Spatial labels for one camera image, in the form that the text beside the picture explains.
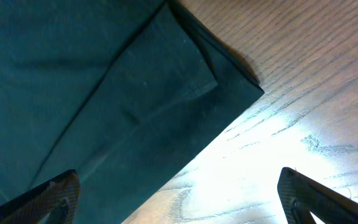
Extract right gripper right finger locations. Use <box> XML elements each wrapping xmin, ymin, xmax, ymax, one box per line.
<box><xmin>277</xmin><ymin>167</ymin><xmax>358</xmax><ymax>224</ymax></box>

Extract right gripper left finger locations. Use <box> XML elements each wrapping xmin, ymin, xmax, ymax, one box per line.
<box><xmin>0</xmin><ymin>169</ymin><xmax>80</xmax><ymax>224</ymax></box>

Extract black t-shirt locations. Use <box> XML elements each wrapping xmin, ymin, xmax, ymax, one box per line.
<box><xmin>0</xmin><ymin>0</ymin><xmax>263</xmax><ymax>223</ymax></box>

